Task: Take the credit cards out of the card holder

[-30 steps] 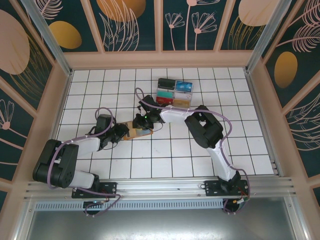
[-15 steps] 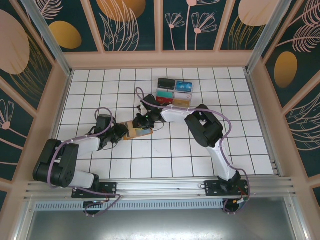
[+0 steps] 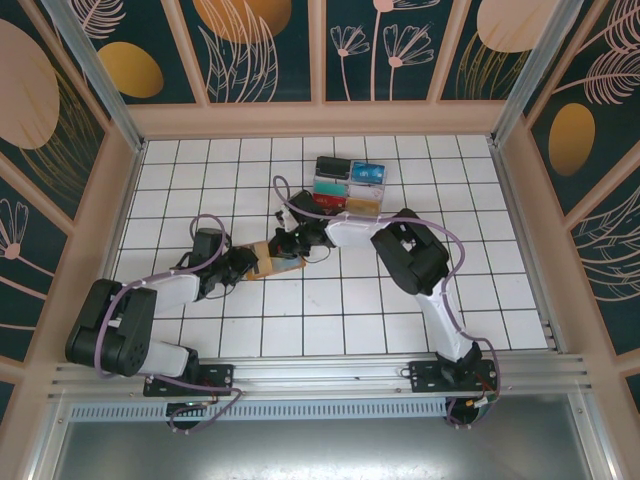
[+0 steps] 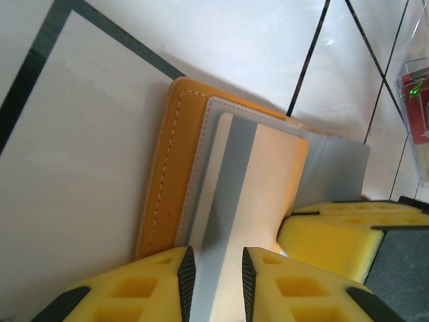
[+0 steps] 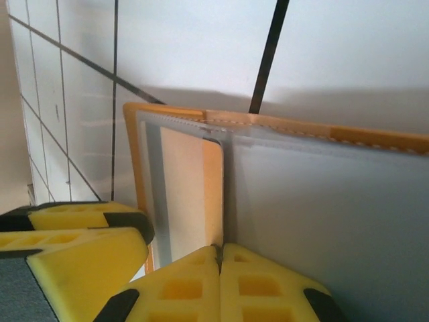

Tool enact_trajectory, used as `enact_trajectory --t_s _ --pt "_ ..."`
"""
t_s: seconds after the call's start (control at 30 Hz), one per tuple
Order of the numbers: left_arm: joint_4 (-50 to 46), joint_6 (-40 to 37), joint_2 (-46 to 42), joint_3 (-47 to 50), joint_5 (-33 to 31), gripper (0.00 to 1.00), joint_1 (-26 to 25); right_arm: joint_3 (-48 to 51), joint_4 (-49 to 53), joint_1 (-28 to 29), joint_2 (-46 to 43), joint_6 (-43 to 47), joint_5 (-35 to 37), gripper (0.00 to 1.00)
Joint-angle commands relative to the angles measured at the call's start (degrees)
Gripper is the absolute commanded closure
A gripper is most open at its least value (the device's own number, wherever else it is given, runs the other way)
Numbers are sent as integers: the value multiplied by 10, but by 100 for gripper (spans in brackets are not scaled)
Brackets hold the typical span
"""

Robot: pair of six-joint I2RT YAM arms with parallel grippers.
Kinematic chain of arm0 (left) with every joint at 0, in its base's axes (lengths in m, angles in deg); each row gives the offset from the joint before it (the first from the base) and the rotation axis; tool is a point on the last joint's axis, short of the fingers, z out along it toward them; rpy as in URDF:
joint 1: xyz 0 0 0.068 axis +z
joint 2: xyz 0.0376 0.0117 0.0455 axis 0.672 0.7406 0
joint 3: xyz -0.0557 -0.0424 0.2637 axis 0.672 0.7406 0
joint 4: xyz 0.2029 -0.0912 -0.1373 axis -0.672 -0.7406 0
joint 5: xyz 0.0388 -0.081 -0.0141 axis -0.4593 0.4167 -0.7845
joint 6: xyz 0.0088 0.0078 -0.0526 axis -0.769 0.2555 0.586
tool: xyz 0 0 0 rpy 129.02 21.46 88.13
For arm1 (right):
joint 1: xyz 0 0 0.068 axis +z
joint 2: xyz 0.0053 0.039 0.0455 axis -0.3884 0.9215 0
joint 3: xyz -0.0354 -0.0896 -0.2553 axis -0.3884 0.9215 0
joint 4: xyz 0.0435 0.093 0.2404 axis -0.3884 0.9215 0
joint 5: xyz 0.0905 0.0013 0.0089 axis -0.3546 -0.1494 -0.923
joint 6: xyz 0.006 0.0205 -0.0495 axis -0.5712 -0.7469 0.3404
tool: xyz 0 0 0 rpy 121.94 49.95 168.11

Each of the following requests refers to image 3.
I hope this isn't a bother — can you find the slotted grey cable duct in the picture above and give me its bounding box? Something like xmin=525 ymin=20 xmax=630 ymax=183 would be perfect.
xmin=69 ymin=399 xmax=449 ymax=421

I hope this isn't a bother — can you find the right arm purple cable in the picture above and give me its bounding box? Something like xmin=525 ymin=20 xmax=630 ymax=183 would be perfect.
xmin=273 ymin=175 xmax=501 ymax=431

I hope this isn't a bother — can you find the grey metal sheet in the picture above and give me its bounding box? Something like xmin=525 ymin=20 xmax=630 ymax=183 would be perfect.
xmin=27 ymin=399 xmax=619 ymax=480

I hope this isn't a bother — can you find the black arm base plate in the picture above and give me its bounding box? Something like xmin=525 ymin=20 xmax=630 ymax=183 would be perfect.
xmin=409 ymin=359 xmax=501 ymax=394
xmin=143 ymin=363 xmax=236 ymax=399

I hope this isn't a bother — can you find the blue card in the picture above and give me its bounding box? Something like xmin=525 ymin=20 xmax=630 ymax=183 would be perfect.
xmin=352 ymin=162 xmax=386 ymax=184

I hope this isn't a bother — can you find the tan leather card holder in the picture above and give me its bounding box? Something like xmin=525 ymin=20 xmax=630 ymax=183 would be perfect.
xmin=242 ymin=241 xmax=307 ymax=282

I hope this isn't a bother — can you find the black controller module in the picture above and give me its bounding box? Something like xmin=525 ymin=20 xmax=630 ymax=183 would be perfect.
xmin=166 ymin=399 xmax=214 ymax=434
xmin=447 ymin=394 xmax=501 ymax=431

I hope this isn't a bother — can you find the aluminium mounting rail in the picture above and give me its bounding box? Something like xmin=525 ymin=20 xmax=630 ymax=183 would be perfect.
xmin=47 ymin=352 xmax=596 ymax=401

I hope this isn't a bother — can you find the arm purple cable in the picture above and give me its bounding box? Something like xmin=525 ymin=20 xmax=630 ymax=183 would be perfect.
xmin=94 ymin=213 xmax=246 ymax=436
xmin=273 ymin=175 xmax=501 ymax=431

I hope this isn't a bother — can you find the black card stack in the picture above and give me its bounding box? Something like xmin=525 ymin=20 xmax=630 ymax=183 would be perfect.
xmin=318 ymin=156 xmax=351 ymax=179

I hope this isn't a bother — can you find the clear acrylic card organizer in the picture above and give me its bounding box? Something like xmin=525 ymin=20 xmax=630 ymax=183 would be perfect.
xmin=310 ymin=155 xmax=389 ymax=221

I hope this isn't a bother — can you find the aluminium frame post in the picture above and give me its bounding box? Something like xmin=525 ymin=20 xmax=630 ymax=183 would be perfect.
xmin=39 ymin=0 xmax=146 ymax=154
xmin=487 ymin=0 xmax=586 ymax=147

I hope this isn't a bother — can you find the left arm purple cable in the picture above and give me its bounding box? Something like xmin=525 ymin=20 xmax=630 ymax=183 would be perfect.
xmin=94 ymin=213 xmax=246 ymax=436

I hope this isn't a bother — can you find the orange card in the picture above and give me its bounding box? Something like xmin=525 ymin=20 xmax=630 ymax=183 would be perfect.
xmin=347 ymin=198 xmax=380 ymax=218

